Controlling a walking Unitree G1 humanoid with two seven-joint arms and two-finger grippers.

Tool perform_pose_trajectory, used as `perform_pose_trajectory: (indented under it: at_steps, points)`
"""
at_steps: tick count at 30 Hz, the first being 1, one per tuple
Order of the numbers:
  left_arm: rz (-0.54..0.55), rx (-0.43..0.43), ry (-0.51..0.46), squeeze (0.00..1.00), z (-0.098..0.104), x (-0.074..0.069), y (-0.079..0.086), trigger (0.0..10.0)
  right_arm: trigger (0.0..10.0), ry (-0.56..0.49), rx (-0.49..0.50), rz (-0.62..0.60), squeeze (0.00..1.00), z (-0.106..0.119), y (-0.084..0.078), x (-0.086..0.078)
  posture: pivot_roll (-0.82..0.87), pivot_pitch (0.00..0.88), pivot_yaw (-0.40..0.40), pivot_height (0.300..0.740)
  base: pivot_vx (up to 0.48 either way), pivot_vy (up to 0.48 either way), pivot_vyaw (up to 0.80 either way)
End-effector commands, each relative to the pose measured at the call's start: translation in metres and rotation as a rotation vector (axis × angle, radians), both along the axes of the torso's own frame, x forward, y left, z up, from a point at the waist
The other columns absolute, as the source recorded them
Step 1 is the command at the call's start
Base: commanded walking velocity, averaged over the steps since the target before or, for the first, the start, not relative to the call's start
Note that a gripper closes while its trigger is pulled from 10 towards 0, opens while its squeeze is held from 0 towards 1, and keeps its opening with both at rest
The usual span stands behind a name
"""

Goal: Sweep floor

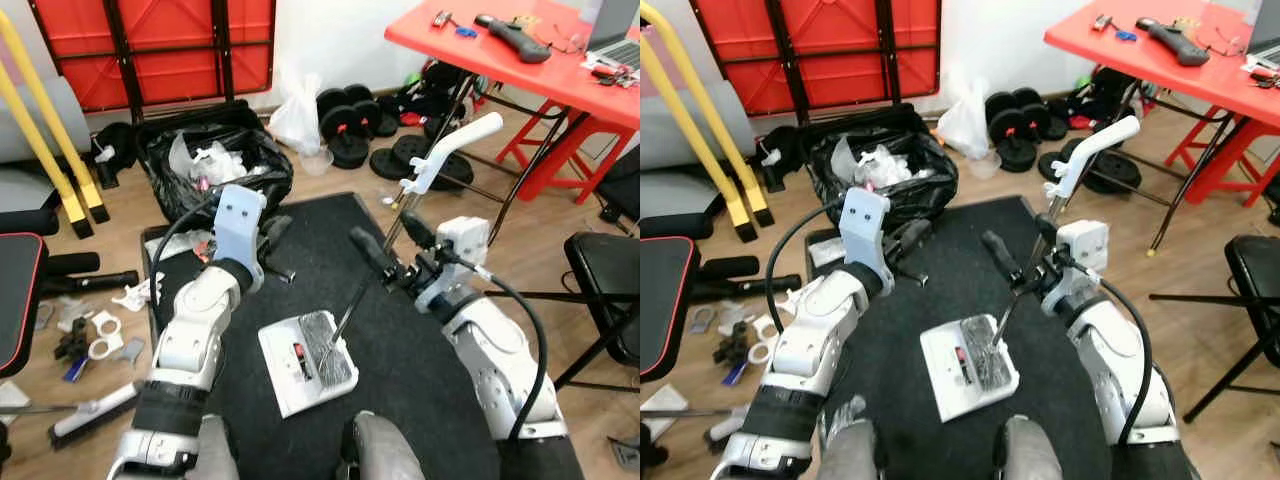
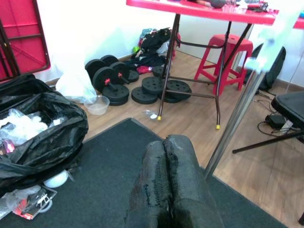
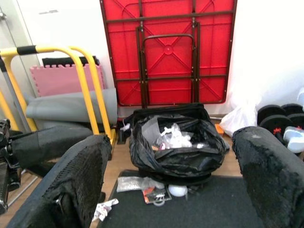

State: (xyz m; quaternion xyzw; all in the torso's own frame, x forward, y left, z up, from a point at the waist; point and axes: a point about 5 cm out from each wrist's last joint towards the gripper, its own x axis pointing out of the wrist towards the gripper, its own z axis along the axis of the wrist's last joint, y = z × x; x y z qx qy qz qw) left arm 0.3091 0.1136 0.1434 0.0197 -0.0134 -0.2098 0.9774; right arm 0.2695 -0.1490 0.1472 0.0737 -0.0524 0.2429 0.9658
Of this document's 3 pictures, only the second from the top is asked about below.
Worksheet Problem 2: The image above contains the red garment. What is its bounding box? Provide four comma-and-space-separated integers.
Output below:
136, 66, 154, 75

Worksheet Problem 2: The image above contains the black weight plate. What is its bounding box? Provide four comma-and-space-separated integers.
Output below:
131, 86, 159, 105
128, 69, 140, 83
163, 79, 192, 103
102, 84, 130, 106
152, 66, 167, 78
142, 76, 167, 95

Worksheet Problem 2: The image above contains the white plastic rubbish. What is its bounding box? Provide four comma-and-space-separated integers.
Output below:
0, 108, 62, 145

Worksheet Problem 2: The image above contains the black power adapter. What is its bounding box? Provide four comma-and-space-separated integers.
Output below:
265, 114, 285, 129

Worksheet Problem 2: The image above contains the white dustpan long handle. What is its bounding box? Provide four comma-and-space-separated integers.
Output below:
204, 0, 304, 178

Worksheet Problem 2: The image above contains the red folded table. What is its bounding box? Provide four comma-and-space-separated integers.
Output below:
0, 0, 52, 83

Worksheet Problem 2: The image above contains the dark clothes pile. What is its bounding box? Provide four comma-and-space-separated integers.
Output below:
130, 27, 178, 72

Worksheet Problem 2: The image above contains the white round plastic container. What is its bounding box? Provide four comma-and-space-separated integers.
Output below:
43, 170, 69, 189

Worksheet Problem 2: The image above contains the black red tool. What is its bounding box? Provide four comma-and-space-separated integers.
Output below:
247, 1, 269, 11

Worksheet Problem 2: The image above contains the black padded seat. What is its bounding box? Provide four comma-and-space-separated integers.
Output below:
271, 91, 304, 124

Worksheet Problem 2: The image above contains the black rubbish bag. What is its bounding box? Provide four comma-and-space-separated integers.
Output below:
0, 73, 89, 198

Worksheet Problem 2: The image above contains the white plastic bag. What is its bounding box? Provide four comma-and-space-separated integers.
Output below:
55, 67, 98, 105

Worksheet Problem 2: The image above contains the white power strip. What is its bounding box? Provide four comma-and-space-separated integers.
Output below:
281, 120, 295, 131

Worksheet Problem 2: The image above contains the black round object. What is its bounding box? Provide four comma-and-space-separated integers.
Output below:
209, 0, 226, 9

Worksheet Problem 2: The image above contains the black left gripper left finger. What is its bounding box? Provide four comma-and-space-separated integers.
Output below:
124, 140, 172, 228

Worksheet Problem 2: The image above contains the clear plastic bowl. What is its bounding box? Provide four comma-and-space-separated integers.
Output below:
83, 95, 110, 116

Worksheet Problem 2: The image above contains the clear red blister packaging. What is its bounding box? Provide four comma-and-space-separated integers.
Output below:
10, 186, 58, 219

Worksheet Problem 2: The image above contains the red folding table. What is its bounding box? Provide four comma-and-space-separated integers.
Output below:
125, 0, 280, 131

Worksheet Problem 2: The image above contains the black floor mat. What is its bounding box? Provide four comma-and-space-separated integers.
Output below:
0, 117, 289, 228

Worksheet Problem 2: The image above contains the red plastic stool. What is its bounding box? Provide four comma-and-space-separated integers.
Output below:
194, 34, 254, 97

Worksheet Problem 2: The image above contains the black dumbbell red collar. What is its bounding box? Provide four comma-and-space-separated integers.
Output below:
85, 59, 119, 91
101, 54, 131, 84

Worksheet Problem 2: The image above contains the pink red wrapper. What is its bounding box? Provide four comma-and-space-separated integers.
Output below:
2, 139, 17, 155

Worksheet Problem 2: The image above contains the small clear plastic wrapper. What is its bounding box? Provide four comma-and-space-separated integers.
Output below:
142, 109, 159, 121

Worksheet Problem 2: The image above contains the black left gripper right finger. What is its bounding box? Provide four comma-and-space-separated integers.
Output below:
163, 134, 225, 228

